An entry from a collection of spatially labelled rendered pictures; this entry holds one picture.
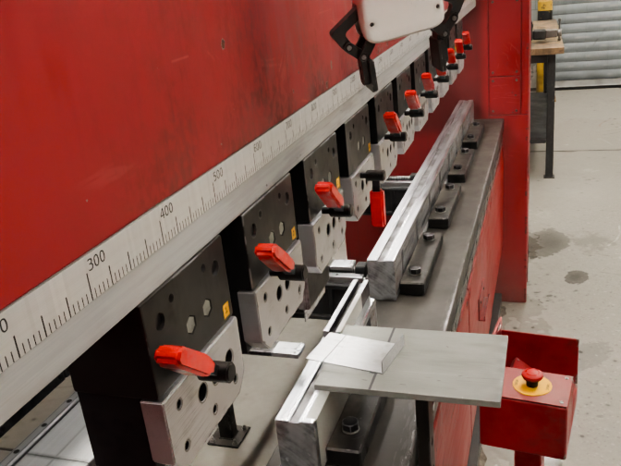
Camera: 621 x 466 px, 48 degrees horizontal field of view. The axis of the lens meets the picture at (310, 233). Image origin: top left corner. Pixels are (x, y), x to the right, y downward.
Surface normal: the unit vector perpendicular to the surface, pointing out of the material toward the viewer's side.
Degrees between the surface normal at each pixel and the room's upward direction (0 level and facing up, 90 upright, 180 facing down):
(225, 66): 90
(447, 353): 0
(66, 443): 0
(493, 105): 90
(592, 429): 0
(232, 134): 90
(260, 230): 90
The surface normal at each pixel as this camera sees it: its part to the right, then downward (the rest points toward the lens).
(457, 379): -0.10, -0.93
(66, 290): 0.95, 0.02
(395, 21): 0.25, 0.45
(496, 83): -0.30, 0.37
